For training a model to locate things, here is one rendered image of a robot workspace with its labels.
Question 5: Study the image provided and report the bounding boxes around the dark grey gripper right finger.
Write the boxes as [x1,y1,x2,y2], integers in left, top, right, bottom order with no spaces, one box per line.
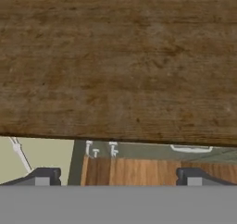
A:
[175,167,237,186]

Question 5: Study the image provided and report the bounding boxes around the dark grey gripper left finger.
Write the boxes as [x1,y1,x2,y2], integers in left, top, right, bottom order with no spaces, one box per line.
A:
[0,167,62,186]

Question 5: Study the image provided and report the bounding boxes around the open drawer, cream inside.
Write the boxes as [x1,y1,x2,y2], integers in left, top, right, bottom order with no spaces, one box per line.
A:
[0,136,86,186]

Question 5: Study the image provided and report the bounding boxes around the white metal tongs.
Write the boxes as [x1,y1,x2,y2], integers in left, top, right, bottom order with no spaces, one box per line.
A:
[7,136,33,174]

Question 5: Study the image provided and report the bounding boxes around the grey-green cabinet fronts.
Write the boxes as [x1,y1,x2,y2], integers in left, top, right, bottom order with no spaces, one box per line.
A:
[83,140,237,167]

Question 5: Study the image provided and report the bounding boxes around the wide white drawer handle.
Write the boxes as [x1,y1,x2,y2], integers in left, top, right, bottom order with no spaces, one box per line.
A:
[169,144,214,154]

